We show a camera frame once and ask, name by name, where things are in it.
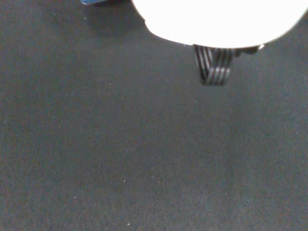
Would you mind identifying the black bench cloth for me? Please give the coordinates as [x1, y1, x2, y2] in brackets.
[0, 0, 308, 231]

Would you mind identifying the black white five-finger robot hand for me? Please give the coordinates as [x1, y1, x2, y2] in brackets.
[131, 0, 308, 87]

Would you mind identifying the heater with blue base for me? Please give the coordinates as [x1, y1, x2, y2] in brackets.
[80, 0, 107, 6]

